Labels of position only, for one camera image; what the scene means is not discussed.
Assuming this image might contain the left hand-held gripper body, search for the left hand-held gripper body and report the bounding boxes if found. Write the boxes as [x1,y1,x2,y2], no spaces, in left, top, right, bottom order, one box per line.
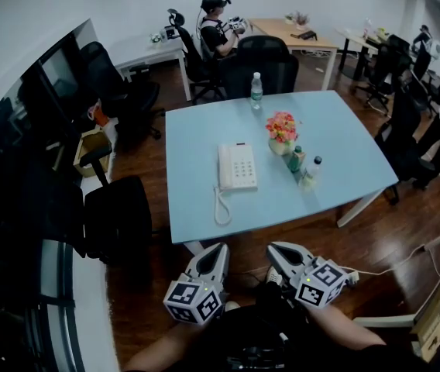
[163,271,230,327]

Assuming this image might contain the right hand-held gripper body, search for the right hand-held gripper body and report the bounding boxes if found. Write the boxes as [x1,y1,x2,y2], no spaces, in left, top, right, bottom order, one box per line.
[289,257,351,310]

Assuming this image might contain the white telephone base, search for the white telephone base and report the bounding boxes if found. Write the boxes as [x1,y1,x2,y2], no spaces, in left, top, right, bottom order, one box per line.
[229,142,260,191]

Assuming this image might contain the white telephone handset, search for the white telephone handset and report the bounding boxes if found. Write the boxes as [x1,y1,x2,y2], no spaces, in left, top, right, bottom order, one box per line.
[217,144,234,191]

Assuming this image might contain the person's right forearm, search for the person's right forearm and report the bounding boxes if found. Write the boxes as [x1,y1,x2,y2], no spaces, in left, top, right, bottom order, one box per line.
[305,303,387,350]

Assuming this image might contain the person's left forearm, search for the person's left forearm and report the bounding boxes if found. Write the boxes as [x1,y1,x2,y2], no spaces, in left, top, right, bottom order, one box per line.
[122,319,208,372]

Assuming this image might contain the person's black clothing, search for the person's black clothing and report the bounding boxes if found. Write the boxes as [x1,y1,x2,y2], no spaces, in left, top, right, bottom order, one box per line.
[183,279,434,372]

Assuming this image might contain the clear bottle black cap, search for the clear bottle black cap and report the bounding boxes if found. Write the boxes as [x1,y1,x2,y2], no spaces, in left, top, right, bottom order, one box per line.
[298,156,323,189]

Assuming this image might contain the white table leg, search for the white table leg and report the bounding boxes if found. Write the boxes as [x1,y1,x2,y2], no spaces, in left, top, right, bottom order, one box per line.
[335,187,386,229]

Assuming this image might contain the green drink bottle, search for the green drink bottle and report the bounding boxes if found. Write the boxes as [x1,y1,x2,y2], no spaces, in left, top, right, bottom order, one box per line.
[287,145,306,174]

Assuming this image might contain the orange flowers in white pot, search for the orange flowers in white pot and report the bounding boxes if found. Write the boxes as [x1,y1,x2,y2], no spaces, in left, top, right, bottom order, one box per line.
[264,110,299,157]

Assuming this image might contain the brown cardboard box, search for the brown cardboard box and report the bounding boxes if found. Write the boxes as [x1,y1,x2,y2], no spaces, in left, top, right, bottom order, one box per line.
[408,267,440,364]

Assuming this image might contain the open cardboard box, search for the open cardboard box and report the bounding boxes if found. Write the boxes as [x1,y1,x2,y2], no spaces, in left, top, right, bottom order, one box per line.
[73,127,114,178]

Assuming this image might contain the clear water bottle green label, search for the clear water bottle green label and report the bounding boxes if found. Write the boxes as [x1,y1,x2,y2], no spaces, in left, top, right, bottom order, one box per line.
[249,71,263,111]

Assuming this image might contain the orange bag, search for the orange bag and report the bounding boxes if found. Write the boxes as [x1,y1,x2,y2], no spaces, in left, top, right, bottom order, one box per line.
[87,100,110,128]

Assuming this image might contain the black mesh office chair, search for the black mesh office chair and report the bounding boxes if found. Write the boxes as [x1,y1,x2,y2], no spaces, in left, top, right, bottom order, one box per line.
[218,35,300,101]

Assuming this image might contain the black office chair with headrest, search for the black office chair with headrest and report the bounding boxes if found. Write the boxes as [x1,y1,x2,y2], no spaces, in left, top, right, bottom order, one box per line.
[167,8,227,105]

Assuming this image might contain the wooden desk white legs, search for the wooden desk white legs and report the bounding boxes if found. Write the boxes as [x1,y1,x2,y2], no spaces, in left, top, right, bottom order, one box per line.
[248,17,340,91]

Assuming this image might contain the dark glass partition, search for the dark glass partition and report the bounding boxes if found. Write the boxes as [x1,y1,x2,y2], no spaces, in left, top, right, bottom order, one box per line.
[0,19,107,372]

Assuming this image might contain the wooden desk black legs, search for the wooden desk black legs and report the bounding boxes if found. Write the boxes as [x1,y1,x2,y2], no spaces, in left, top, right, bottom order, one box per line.
[335,27,380,81]

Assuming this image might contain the small potted flowers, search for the small potted flowers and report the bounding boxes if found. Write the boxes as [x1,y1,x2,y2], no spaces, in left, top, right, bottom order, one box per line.
[284,11,311,29]

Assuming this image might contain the white coiled telephone cord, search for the white coiled telephone cord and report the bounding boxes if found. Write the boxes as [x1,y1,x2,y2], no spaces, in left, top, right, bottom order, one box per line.
[212,184,233,226]

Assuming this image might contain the white power cable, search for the white power cable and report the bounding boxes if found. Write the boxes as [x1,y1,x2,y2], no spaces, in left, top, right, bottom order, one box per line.
[338,242,427,279]

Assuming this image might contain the white table frame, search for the white table frame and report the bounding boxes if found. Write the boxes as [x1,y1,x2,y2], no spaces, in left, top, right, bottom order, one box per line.
[352,218,440,329]

